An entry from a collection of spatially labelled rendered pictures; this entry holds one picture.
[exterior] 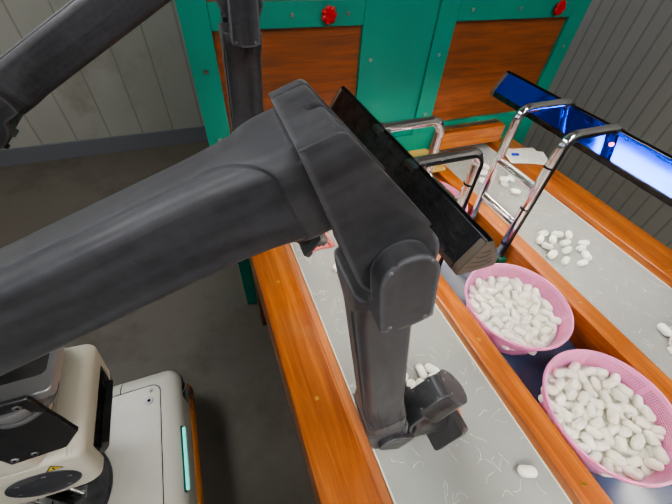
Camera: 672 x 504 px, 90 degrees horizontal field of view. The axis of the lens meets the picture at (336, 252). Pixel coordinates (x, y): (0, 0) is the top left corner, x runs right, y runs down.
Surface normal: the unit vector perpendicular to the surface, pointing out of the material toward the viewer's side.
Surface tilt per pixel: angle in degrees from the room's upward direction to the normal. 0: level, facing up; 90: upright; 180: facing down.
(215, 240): 91
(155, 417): 0
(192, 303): 0
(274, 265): 0
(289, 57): 90
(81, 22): 86
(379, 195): 86
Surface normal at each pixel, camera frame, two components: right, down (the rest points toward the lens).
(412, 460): 0.05, -0.69
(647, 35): -0.93, 0.22
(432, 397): -0.67, -0.36
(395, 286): 0.31, 0.65
